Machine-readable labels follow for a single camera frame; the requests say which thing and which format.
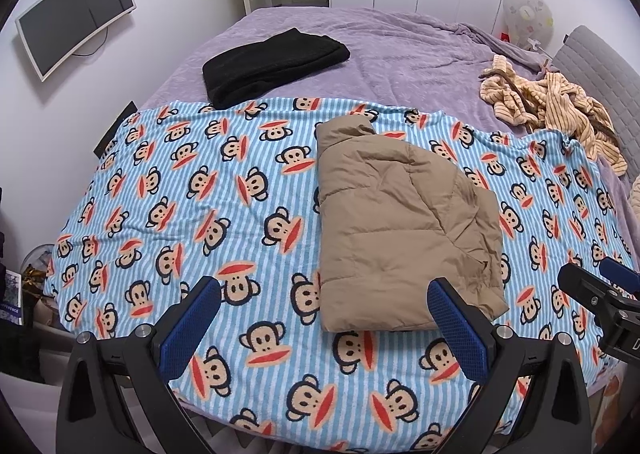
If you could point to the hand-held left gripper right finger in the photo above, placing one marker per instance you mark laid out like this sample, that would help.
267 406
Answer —
457 324

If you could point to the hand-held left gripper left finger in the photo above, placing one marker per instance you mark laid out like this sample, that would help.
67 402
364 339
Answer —
190 321

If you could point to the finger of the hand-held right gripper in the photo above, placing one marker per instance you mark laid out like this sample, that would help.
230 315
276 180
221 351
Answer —
580 281
620 271

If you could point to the beige puffer jacket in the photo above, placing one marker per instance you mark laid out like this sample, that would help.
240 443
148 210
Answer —
400 214

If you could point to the blue striped monkey print blanket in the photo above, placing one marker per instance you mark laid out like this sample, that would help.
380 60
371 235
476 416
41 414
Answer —
200 194

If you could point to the dark blue book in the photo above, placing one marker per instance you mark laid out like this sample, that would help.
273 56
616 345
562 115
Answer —
10 296

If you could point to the beige striped fleece garment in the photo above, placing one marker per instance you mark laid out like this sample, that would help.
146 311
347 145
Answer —
560 99

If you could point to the black bedside panel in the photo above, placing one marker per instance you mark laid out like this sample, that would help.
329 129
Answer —
117 126

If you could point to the grey quilted headboard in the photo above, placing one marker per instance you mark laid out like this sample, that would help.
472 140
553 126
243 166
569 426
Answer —
595 64

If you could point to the black folded garment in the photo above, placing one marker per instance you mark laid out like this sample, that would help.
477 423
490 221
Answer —
270 64

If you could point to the white standing fan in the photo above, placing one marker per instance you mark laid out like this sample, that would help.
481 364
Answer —
525 14

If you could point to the purple bed blanket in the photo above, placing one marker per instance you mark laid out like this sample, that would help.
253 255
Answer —
400 54

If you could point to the wall-mounted white-framed monitor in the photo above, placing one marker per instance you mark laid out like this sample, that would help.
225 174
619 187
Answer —
70 14

